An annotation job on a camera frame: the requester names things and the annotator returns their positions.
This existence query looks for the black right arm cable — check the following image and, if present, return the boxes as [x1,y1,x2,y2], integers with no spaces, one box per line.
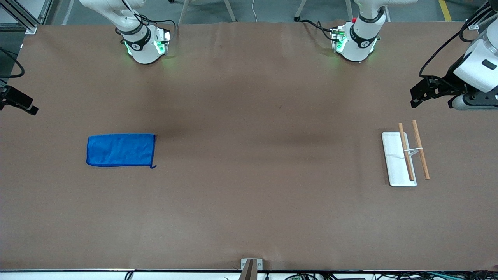
[0,47,25,79]

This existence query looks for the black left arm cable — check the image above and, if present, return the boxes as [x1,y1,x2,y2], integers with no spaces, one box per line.
[419,2,498,80]

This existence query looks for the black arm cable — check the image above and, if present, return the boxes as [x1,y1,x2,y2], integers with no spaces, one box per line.
[419,2,498,80]
[0,47,25,79]

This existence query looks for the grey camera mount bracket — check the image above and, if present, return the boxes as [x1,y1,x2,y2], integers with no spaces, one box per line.
[238,258,263,280]

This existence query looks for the blue towel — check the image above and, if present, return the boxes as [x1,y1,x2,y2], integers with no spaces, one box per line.
[86,134,157,169]

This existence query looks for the black base cable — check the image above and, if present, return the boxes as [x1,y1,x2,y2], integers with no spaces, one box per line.
[300,19,340,42]
[138,15,178,39]

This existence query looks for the aluminium frame profile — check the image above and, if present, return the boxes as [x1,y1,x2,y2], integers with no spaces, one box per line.
[468,0,498,30]
[0,0,54,35]

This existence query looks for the brown table cover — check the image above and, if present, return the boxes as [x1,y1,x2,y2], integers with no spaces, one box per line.
[0,20,498,271]

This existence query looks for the white rack with wooden rods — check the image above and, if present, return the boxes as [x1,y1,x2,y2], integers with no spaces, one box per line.
[381,120,431,187]

